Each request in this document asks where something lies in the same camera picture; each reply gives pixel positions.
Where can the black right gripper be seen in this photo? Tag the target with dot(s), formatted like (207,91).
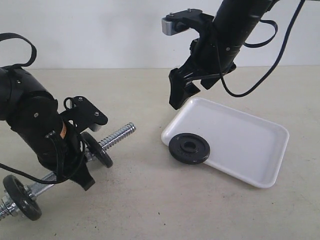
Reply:
(208,61)

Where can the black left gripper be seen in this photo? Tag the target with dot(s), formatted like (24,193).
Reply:
(65,157)

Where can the chrome dumbbell bar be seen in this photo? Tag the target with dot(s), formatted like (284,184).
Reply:
(36,189)

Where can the black weight plate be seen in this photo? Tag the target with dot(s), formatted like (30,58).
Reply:
(96,150)
(21,198)
(189,148)

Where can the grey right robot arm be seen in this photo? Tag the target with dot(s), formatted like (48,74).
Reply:
(234,21)

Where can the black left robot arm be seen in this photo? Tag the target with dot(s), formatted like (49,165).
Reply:
(32,113)

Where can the chrome spin-lock collar nut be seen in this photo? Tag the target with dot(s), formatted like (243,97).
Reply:
(9,208)

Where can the white plastic tray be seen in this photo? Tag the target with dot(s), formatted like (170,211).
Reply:
(244,146)

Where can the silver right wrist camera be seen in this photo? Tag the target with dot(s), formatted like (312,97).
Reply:
(181,21)

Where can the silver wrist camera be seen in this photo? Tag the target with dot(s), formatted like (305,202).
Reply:
(83,114)
(181,21)

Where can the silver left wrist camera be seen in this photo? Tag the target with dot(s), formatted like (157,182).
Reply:
(83,114)

